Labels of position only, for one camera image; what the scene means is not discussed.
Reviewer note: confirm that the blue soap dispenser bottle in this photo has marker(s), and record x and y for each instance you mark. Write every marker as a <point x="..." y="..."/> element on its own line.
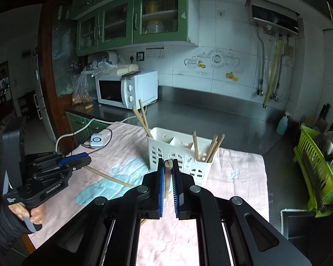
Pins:
<point x="283" y="123"/>

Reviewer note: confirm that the white microwave oven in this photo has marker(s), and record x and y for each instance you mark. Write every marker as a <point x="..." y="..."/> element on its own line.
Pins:
<point x="126" y="91"/>

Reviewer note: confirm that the lime green dish rack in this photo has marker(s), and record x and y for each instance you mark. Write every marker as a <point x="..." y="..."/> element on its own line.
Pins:
<point x="316" y="172"/>

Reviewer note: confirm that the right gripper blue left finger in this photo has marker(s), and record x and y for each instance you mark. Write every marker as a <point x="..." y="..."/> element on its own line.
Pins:
<point x="160" y="186"/>

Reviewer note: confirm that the green wall cabinet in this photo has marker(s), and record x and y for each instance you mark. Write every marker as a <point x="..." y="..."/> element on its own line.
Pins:
<point x="110" y="24"/>

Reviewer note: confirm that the small white blue device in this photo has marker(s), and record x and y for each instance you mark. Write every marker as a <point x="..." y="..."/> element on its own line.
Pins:
<point x="96" y="141"/>

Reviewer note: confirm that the plastic bag with food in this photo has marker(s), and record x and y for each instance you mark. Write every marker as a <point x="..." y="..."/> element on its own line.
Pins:
<point x="81" y="93"/>

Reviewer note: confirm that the white gas water heater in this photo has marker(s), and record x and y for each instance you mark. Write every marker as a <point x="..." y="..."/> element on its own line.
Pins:
<point x="272" y="18"/>

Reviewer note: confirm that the pink and teal towel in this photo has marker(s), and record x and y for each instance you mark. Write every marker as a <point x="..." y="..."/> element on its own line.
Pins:
<point x="94" y="221"/>

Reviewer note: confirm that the person's left hand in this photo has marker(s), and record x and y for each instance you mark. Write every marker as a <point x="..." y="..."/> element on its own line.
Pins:
<point x="36" y="215"/>

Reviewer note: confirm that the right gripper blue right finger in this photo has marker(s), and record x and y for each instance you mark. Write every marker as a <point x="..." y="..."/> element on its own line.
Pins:
<point x="177" y="187"/>

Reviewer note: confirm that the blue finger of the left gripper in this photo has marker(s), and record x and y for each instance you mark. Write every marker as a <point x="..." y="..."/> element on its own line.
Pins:
<point x="77" y="157"/>
<point x="73" y="166"/>

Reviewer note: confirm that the cream plastic utensil holder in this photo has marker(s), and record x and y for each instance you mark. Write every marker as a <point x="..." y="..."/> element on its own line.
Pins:
<point x="168" y="144"/>

